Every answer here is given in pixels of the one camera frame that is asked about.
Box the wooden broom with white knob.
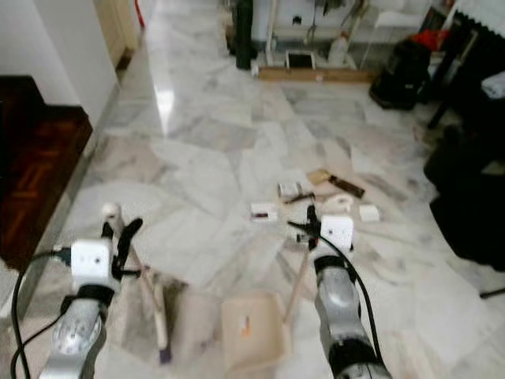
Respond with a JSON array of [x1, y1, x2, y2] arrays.
[[100, 202, 173, 365]]

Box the beige dustpan with wooden handle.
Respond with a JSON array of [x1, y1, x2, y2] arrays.
[[220, 246, 312, 373]]

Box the thin brown stick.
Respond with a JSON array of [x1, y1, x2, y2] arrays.
[[283, 191, 317, 205]]

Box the white crumpled cup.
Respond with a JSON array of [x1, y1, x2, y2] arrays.
[[321, 193, 355, 216]]

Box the small white grey box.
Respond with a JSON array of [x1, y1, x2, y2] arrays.
[[277, 181, 303, 199]]

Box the brown cardboard piece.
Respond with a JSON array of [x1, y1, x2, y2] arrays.
[[305, 167, 333, 187]]

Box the dark brown wrapper bar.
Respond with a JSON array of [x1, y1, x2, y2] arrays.
[[329, 177, 366, 199]]

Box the small plain white box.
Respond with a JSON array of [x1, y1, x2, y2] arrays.
[[358, 205, 382, 223]]

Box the dark wooden stairs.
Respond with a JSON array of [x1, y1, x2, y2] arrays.
[[0, 75, 93, 271]]

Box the long wooden plank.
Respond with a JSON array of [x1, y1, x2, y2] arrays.
[[256, 66, 379, 84]]

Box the white framed tablet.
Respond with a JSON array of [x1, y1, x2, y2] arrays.
[[285, 51, 315, 70]]

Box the large black bag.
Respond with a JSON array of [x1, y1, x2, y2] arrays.
[[424, 125, 505, 274]]

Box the black round bag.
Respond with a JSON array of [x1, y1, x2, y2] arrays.
[[368, 37, 434, 111]]

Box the white bottle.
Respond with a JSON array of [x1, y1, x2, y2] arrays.
[[327, 32, 353, 66]]

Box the black upright pole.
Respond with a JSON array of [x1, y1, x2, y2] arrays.
[[234, 0, 256, 71]]

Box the red cloth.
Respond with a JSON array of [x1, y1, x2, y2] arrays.
[[411, 28, 450, 51]]

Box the black furniture stand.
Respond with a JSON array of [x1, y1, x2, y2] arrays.
[[426, 11, 505, 132]]

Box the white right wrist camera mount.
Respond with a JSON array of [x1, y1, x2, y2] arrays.
[[320, 215, 355, 253]]

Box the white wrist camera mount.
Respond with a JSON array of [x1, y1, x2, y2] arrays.
[[320, 215, 355, 253], [70, 238, 113, 282]]

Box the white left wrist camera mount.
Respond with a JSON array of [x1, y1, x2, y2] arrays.
[[70, 238, 113, 282]]

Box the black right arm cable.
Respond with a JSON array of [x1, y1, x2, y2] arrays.
[[320, 234, 387, 366]]

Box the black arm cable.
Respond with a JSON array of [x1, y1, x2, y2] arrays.
[[10, 250, 73, 379], [320, 234, 387, 366]]

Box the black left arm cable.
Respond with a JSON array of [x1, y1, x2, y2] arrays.
[[10, 250, 73, 379]]

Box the white table frame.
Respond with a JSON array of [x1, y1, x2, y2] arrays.
[[252, 0, 436, 51]]

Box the light wooden door frame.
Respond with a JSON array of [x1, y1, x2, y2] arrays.
[[94, 0, 140, 70]]

